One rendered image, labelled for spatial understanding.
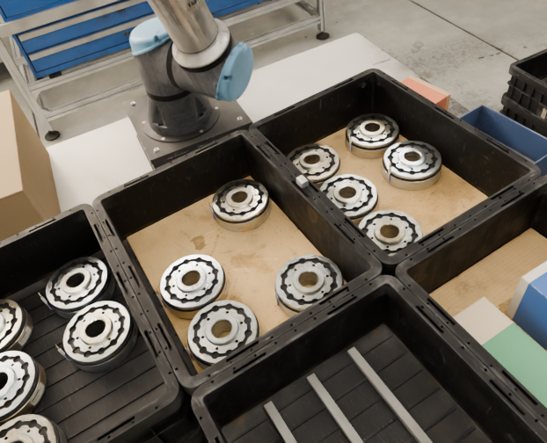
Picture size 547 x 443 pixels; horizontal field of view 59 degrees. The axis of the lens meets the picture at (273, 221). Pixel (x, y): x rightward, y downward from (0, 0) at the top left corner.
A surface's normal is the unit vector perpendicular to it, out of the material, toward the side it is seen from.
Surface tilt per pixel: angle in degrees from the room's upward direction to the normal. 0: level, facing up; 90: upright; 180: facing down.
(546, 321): 90
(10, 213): 90
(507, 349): 0
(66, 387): 0
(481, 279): 0
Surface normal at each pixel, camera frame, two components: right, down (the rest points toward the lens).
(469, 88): -0.13, -0.66
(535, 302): -0.86, 0.44
